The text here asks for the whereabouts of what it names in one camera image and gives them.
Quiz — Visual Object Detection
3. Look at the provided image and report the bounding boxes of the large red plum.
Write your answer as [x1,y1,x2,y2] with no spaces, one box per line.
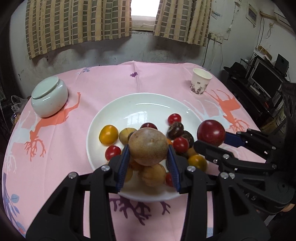
[197,120,226,147]

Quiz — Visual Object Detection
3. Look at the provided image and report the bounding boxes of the small tan longan front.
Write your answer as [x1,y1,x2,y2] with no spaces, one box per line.
[186,147,198,159]

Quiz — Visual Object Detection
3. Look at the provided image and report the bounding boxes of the red cherry tomato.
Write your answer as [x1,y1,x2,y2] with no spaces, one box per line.
[173,137,189,153]
[166,172,174,187]
[105,145,121,161]
[168,113,182,126]

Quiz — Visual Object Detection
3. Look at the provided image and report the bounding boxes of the tan pepino melon front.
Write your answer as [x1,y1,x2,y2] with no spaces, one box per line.
[139,164,166,187]

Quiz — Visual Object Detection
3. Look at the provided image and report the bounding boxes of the tan pepino melon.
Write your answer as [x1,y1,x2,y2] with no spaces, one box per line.
[119,128,137,145]
[139,164,166,187]
[125,166,133,182]

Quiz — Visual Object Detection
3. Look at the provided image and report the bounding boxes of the brown round passion fruit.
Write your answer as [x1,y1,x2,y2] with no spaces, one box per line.
[128,128,169,166]

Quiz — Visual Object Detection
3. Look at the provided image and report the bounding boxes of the dark red plum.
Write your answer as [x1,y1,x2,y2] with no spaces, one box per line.
[140,123,158,130]

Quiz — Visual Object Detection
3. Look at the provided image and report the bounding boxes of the small yellow tomato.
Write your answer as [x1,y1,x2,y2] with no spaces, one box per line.
[99,125,119,146]

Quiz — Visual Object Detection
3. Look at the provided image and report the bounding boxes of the yellow green citrus fruit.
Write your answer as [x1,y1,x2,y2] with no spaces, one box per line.
[188,154,208,172]

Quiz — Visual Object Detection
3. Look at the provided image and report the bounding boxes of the red cherry tomato front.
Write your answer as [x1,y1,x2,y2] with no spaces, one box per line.
[166,172,174,187]

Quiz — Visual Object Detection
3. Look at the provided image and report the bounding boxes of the small orange mandarin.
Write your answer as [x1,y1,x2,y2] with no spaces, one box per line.
[129,158,144,171]

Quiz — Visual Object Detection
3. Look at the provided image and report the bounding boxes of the tan pepino melon back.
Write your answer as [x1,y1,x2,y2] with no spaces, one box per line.
[119,128,137,145]

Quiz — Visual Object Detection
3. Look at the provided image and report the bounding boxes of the person's right hand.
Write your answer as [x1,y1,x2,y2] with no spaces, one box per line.
[282,203,295,212]

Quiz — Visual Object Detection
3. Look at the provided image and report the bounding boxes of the computer monitor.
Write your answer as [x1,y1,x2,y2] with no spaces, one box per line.
[247,56,282,98]

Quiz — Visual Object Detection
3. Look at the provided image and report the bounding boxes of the pink patterned tablecloth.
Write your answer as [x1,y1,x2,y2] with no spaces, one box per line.
[2,61,259,240]

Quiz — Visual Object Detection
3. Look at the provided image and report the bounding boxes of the floral paper cup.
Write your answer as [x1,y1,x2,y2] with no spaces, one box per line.
[190,68,213,94]

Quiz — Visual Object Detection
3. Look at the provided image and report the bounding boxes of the white oval plate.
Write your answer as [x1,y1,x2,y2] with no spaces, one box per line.
[86,92,210,203]

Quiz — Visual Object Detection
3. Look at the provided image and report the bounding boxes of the white ceramic lidded jar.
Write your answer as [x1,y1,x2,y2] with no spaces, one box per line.
[31,76,68,118]

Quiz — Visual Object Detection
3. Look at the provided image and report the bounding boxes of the right plaid curtain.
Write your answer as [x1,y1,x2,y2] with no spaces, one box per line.
[154,0,212,47]

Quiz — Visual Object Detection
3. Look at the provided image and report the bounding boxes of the plaid curtain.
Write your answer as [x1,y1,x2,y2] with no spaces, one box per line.
[154,0,212,47]
[25,0,132,59]

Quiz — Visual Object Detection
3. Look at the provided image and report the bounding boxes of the left plaid curtain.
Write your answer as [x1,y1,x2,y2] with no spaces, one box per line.
[25,0,132,59]

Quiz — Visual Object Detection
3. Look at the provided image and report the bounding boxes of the wall power strip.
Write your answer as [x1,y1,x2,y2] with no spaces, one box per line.
[208,33,224,44]

